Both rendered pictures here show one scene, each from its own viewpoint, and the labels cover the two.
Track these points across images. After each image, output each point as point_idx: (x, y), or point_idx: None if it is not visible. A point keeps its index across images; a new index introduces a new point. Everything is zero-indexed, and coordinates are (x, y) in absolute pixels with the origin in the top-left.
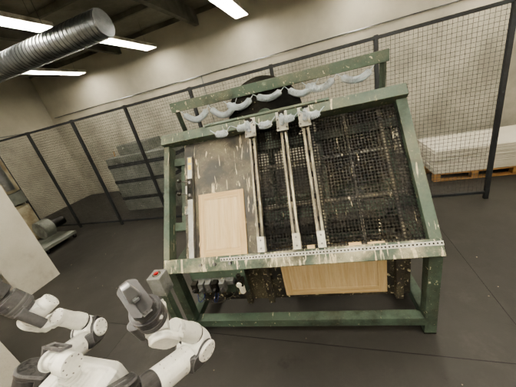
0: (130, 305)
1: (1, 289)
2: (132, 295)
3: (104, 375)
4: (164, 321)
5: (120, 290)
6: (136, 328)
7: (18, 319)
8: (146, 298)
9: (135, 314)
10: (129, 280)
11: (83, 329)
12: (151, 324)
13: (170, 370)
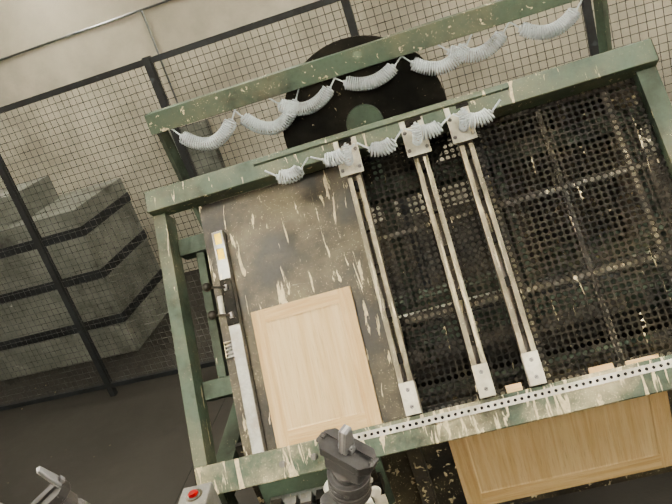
0: (346, 457)
1: (72, 498)
2: (350, 442)
3: None
4: (371, 489)
5: (322, 444)
6: (335, 503)
7: None
8: (363, 447)
9: (359, 465)
10: (327, 431)
11: None
12: (364, 488)
13: None
